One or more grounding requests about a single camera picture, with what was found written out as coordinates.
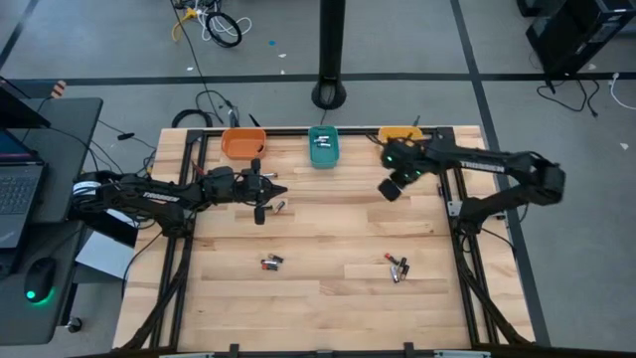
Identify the black computer mouse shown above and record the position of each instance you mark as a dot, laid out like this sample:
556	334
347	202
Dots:
40	278

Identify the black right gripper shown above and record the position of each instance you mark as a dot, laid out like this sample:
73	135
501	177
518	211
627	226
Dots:
405	159

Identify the grey metal mounting bracket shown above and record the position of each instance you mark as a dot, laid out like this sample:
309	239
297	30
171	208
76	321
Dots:
452	209

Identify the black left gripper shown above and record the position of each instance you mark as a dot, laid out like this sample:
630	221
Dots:
233	186

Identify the black laptop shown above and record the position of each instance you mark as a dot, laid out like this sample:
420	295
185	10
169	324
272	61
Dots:
20	199

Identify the black pole with round end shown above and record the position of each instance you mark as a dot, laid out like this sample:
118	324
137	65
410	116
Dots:
332	40

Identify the yellow plastic bin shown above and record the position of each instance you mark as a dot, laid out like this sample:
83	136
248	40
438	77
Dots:
397	132

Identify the black monitor panel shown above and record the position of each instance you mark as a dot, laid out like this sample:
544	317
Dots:
17	112

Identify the white flat box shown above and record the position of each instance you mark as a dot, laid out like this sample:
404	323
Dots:
107	256

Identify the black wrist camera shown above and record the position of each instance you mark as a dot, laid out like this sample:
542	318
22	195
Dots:
259	215
390	190

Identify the black side desk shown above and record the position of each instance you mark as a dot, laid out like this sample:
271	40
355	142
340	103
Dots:
64	149

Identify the orange plastic bin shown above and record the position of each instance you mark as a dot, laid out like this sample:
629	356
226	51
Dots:
241	144

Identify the black caster wheel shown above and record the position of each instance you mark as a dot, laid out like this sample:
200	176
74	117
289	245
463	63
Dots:
74	325

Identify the silver and black battery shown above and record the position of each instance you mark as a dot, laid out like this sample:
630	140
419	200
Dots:
279	207

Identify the teal plastic bin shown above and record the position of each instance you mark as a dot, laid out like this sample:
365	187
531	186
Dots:
323	158

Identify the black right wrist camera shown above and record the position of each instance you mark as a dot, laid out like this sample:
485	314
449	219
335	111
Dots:
390	190

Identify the black flat box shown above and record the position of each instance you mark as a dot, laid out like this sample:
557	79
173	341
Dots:
107	230

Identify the black battery red end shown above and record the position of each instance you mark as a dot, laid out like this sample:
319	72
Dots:
391	258

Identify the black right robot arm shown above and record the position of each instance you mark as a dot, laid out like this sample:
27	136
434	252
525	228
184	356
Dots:
497	166

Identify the black aluminium rig frame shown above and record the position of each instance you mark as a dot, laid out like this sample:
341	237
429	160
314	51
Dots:
288	132

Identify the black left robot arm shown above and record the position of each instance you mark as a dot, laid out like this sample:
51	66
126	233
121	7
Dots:
149	196

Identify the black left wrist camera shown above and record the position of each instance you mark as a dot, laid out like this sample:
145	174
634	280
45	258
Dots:
259	215

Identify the black computer tower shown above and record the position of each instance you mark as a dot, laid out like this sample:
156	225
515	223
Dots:
571	30

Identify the orange black striped tape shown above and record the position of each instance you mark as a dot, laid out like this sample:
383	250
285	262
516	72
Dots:
58	89

